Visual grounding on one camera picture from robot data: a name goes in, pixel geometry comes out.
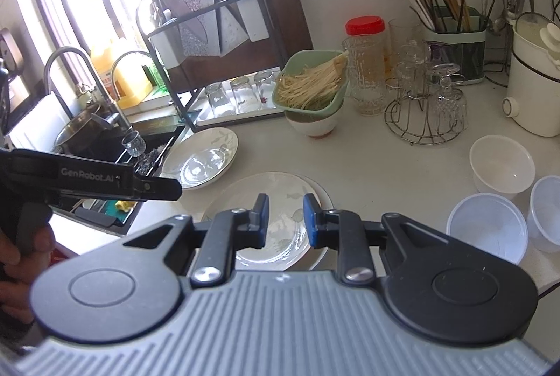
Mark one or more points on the clear glass on rack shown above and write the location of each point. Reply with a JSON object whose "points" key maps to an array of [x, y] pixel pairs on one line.
{"points": [[413, 69]]}

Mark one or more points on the metal tray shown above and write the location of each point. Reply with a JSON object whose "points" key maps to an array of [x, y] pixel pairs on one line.
{"points": [[245, 115]]}

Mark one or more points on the brown cutting board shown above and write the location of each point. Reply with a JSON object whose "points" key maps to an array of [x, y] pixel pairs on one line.
{"points": [[284, 21]]}

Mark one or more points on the black knife rack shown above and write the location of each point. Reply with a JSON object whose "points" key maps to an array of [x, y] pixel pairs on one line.
{"points": [[148, 34]]}

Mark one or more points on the clear plastic container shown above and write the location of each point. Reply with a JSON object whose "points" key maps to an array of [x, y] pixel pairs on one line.
{"points": [[488, 227], [547, 214]]}

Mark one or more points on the tall steel faucet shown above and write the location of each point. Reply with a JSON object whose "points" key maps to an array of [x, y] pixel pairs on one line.
{"points": [[94, 74]]}

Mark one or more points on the red-lidded plastic jar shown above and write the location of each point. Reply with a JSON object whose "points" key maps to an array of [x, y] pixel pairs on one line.
{"points": [[365, 26]]}

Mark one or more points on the steel pot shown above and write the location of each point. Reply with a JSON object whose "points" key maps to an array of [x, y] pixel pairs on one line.
{"points": [[83, 131]]}

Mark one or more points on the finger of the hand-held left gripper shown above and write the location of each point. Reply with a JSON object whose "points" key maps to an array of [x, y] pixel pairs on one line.
{"points": [[159, 188]]}

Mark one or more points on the inverted clear tumbler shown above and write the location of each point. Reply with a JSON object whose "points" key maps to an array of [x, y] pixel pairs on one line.
{"points": [[266, 87], [245, 93], [218, 98]]}

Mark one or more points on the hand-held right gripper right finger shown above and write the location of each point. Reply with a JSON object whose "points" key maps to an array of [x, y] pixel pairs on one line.
{"points": [[311, 225]]}

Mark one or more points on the clear drinking glass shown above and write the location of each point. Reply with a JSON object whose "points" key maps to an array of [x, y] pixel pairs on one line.
{"points": [[404, 32]]}

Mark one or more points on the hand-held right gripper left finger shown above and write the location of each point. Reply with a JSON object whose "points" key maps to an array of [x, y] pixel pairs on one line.
{"points": [[261, 223]]}

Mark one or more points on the white ribbed drain board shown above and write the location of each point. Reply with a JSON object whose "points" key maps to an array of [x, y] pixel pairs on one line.
{"points": [[37, 122]]}

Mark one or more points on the textured glass pitcher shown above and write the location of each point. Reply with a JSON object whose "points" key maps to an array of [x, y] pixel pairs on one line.
{"points": [[365, 74]]}

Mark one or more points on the white ceramic bowl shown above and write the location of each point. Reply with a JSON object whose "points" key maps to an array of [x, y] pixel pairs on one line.
{"points": [[503, 163]]}

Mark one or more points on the orange detergent bottle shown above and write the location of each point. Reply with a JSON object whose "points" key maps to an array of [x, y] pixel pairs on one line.
{"points": [[120, 74]]}

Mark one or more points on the green bottle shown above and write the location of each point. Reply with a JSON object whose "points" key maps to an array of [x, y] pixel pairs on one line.
{"points": [[157, 72]]}

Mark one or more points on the deep leaf-patterned white plate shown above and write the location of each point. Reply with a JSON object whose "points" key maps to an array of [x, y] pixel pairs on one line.
{"points": [[197, 159]]}

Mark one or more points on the inverted cut-glass goblet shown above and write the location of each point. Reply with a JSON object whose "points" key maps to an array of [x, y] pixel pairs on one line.
{"points": [[450, 100]]}

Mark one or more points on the small steel faucet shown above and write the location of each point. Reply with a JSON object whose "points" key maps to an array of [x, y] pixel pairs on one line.
{"points": [[120, 63]]}

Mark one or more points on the metal ladle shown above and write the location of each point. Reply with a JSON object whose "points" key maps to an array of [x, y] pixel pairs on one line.
{"points": [[501, 21]]}

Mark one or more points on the green chopstick holder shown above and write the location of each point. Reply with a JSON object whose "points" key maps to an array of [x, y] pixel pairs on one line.
{"points": [[459, 56]]}

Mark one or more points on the wall power socket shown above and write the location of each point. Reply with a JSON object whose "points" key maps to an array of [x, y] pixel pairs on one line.
{"points": [[6, 47]]}

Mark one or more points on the person's left hand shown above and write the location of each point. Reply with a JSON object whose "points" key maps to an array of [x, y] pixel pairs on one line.
{"points": [[17, 275]]}

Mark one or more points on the white bowl with red foot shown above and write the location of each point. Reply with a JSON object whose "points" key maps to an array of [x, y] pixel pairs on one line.
{"points": [[313, 124]]}

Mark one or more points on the small cut-glass cup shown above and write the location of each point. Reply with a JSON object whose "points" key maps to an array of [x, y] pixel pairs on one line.
{"points": [[133, 144]]}

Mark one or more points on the enoki mushrooms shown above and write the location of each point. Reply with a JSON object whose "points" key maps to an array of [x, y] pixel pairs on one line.
{"points": [[306, 83]]}

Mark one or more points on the white electric cooker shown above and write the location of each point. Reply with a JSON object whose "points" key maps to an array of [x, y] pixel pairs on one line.
{"points": [[531, 91]]}

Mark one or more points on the green square bowl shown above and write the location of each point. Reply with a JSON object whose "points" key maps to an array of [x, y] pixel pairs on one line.
{"points": [[306, 107]]}

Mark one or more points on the black kitchen sink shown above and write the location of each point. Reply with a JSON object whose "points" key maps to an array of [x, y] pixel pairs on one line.
{"points": [[109, 192]]}

